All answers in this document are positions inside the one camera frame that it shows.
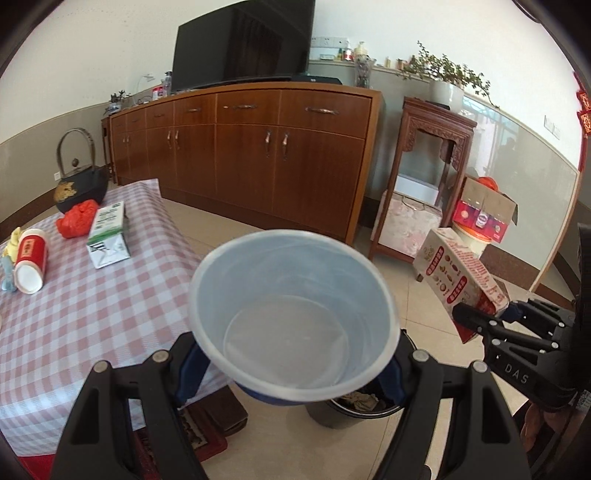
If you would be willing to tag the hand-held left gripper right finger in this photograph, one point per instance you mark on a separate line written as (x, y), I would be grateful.
(393, 384)

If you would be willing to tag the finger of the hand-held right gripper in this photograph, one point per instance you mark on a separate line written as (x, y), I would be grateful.
(515, 310)
(475, 321)

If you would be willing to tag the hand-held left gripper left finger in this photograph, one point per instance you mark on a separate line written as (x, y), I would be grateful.
(189, 374)

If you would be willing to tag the white and red carton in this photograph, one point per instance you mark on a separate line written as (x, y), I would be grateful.
(457, 267)

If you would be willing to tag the black plastic bucket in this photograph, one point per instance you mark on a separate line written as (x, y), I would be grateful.
(332, 416)

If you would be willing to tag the translucent blue plastic bowl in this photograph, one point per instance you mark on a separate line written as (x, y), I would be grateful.
(295, 286)

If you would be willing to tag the green and white milk carton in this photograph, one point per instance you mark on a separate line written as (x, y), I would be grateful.
(107, 230)

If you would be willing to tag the red paper cup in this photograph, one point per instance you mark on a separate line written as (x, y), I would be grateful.
(32, 254)

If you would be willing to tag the red patterned rug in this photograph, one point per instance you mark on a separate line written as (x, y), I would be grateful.
(203, 445)

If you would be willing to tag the cream floral bin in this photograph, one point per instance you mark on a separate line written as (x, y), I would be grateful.
(475, 242)

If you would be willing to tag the red printed cardboard box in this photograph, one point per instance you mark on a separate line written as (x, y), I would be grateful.
(482, 214)

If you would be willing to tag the pink checkered tablecloth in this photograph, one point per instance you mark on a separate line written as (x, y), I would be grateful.
(92, 314)

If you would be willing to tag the pink floral fabric box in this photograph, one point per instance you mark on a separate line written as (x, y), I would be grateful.
(406, 226)

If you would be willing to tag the orange plastic item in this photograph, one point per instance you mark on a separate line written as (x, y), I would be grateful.
(488, 183)

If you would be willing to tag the white box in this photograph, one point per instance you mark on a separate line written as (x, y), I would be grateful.
(415, 187)

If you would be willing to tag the red cloth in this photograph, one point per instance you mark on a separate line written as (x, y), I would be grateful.
(37, 467)

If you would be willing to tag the red plastic bag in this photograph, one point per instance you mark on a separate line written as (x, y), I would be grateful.
(76, 220)

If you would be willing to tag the small blue figurine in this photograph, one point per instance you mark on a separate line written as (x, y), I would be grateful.
(8, 277)

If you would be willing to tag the carved wooden side stand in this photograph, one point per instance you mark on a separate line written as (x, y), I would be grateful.
(438, 117)

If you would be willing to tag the black iron teapot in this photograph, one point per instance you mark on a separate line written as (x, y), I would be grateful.
(81, 187)

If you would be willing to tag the red hanging decoration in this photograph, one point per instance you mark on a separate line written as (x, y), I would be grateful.
(584, 104)

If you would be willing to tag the yellow toy figure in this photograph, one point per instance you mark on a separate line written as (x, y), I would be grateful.
(13, 242)

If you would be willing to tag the potted plant in white pot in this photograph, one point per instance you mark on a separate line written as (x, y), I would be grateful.
(447, 94)

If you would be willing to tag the wooden sideboard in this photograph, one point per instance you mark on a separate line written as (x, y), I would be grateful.
(304, 152)

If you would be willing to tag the glass vase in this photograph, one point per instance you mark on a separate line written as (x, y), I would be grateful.
(364, 71)

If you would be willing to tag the small potted plant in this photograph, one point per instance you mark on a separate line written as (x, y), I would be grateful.
(115, 102)

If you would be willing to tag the black set-top box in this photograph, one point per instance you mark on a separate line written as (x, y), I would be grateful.
(318, 80)

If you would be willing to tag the white pump bottle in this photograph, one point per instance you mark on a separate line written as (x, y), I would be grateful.
(360, 50)

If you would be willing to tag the black flat television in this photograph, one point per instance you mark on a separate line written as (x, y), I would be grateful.
(240, 41)

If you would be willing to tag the dark wooden table frame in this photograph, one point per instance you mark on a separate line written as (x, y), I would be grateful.
(228, 408)

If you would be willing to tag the white wall switch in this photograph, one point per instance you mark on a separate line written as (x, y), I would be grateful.
(552, 127)

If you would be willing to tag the white wall outlet strip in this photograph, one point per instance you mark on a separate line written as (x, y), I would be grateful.
(328, 42)

